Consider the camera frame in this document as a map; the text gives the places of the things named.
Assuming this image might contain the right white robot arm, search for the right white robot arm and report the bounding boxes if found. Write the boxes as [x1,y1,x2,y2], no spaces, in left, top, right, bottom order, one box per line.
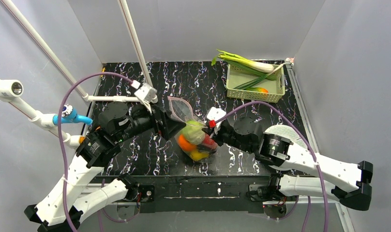
[204,117,373,211]

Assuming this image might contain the white tape roll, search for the white tape roll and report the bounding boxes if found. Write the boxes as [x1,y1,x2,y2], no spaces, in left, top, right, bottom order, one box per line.
[264,124,307,149]

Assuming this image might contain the white pvc pipe frame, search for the white pvc pipe frame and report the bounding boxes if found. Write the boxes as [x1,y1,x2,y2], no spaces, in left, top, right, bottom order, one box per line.
[0,0,154,151]

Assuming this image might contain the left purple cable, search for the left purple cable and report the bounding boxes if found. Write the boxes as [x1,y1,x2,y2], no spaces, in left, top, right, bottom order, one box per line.
[57,72,142,232]

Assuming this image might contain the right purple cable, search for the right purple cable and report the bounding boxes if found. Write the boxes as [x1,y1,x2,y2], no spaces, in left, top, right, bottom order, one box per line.
[214,101,330,232]

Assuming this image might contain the green white leek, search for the green white leek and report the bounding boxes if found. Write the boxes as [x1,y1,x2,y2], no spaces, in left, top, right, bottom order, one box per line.
[211,49,275,73]

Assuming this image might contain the green cabbage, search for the green cabbage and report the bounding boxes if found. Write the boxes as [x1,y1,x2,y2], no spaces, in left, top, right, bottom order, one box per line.
[180,120,205,145]

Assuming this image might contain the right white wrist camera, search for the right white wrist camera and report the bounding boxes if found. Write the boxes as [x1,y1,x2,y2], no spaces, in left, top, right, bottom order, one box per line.
[206,107,226,129]

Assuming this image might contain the orange green mango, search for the orange green mango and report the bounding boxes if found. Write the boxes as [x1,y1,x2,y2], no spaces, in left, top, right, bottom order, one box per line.
[246,87,268,93]

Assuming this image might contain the blue pipe fitting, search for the blue pipe fitting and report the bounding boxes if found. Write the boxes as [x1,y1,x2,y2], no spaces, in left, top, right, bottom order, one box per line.
[61,104,93,125]

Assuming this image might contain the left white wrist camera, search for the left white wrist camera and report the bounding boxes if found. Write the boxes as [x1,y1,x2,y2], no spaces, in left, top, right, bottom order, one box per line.
[134,83,158,114]

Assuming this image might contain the aluminium frame rail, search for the aluminium frame rail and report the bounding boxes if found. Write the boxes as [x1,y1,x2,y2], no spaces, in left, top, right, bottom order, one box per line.
[49,64,355,232]

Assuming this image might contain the purple cable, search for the purple cable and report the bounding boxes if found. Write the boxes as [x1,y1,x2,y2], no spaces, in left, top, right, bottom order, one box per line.
[214,101,330,232]
[57,72,142,232]

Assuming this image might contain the yellow bell pepper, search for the yellow bell pepper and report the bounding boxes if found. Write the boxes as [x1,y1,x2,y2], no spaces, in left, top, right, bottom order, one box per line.
[189,150,210,161]

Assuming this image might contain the orange pipe fitting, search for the orange pipe fitting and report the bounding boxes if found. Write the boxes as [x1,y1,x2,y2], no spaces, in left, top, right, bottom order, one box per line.
[79,136,85,145]

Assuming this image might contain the orange fruit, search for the orange fruit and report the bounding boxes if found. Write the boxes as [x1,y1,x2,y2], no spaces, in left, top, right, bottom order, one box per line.
[177,134,197,152]

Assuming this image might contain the clear zip top bag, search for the clear zip top bag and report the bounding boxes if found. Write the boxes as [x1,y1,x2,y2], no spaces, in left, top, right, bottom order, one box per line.
[167,96,218,163]

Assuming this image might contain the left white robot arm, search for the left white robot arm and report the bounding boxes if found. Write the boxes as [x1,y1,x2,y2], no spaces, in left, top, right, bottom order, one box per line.
[24,102,186,232]

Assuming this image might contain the green onion stalks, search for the green onion stalks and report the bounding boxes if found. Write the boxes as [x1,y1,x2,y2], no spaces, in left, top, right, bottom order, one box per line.
[234,73,277,90]

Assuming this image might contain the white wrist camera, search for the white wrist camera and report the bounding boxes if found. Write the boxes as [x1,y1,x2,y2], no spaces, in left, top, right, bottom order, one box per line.
[134,83,158,114]
[206,107,226,129]

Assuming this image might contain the red tomato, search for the red tomato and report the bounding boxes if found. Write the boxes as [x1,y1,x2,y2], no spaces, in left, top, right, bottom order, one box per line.
[197,134,218,152]

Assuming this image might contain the cream plastic basket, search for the cream plastic basket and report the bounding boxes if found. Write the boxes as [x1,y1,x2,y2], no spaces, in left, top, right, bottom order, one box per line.
[226,64,286,103]

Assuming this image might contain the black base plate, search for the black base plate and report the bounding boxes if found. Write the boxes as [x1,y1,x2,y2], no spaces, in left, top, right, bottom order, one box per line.
[107,174,299,215]

